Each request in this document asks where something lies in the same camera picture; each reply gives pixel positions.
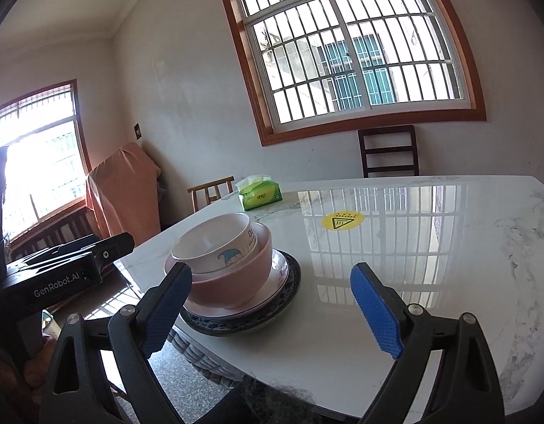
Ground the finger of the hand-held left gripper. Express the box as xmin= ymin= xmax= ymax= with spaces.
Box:
xmin=20 ymin=232 xmax=136 ymax=271

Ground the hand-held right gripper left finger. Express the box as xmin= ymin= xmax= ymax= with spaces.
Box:
xmin=49 ymin=262 xmax=193 ymax=424

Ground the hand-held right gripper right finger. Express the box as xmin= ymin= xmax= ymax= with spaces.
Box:
xmin=350 ymin=262 xmax=506 ymax=424

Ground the white bowl with blue print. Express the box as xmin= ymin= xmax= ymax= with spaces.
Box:
xmin=171 ymin=212 xmax=258 ymax=273

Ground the white plate with pink flowers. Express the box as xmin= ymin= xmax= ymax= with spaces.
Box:
xmin=181 ymin=248 xmax=291 ymax=319

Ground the person's left hand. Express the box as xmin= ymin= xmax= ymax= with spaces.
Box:
xmin=22 ymin=331 xmax=56 ymax=390

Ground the grey ribbed table base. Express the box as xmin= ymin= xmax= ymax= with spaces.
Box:
xmin=168 ymin=329 xmax=241 ymax=387

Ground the dark wooden bench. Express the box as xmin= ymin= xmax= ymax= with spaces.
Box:
xmin=7 ymin=207 xmax=100 ymax=261

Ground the orange cloth cover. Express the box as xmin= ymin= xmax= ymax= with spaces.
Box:
xmin=85 ymin=141 xmax=162 ymax=239

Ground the yellow round warning sticker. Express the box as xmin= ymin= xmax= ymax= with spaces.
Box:
xmin=321 ymin=211 xmax=364 ymax=231

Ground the side window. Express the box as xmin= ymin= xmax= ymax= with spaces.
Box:
xmin=0 ymin=78 xmax=92 ymax=248

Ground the light wooden chair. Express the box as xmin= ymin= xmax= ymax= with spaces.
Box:
xmin=187 ymin=176 xmax=235 ymax=213

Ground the dark fuzzy cloth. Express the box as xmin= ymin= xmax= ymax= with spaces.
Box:
xmin=197 ymin=377 xmax=358 ymax=424

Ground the green tissue pack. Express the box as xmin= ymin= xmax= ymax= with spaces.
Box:
xmin=234 ymin=174 xmax=283 ymax=211

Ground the dark wooden chair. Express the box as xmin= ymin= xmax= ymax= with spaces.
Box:
xmin=358 ymin=125 xmax=420 ymax=178

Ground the large barred window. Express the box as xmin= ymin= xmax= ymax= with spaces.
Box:
xmin=218 ymin=0 xmax=488 ymax=147

